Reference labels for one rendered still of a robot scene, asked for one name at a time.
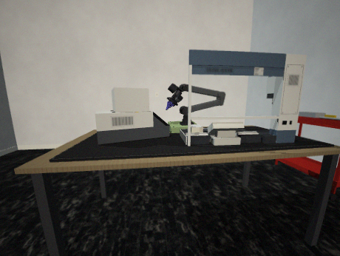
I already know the white rectangular block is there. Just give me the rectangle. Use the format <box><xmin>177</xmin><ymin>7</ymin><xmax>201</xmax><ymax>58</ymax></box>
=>
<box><xmin>191</xmin><ymin>124</ymin><xmax>203</xmax><ymax>132</ymax></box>

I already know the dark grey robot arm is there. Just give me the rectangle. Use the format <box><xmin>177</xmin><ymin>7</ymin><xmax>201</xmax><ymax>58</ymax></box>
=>
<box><xmin>168</xmin><ymin>84</ymin><xmax>188</xmax><ymax>126</ymax></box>

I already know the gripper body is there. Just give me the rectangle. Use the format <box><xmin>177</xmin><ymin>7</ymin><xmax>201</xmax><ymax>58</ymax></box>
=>
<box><xmin>167</xmin><ymin>97</ymin><xmax>178</xmax><ymax>107</ymax></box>

